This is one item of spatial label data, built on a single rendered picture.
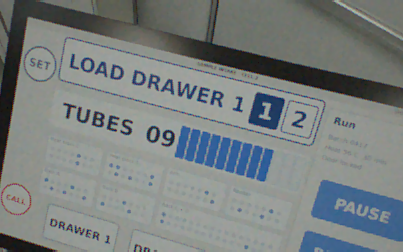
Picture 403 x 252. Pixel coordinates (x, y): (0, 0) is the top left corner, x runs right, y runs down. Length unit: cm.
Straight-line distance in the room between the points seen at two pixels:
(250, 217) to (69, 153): 23
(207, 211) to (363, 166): 18
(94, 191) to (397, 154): 34
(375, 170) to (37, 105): 39
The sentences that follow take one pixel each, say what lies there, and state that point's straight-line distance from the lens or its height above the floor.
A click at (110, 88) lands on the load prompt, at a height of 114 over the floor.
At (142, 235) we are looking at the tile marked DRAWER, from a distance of 38.
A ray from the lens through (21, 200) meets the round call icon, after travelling 43.
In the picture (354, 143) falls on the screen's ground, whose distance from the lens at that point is 35.
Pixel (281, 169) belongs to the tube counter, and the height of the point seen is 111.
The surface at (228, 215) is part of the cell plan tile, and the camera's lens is 35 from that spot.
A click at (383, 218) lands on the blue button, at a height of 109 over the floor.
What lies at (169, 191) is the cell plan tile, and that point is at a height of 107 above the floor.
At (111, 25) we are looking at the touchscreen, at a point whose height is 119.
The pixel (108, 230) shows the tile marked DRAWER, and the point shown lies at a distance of 39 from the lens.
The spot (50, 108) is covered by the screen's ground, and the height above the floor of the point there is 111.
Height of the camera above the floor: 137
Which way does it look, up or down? 47 degrees down
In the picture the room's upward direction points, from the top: 9 degrees clockwise
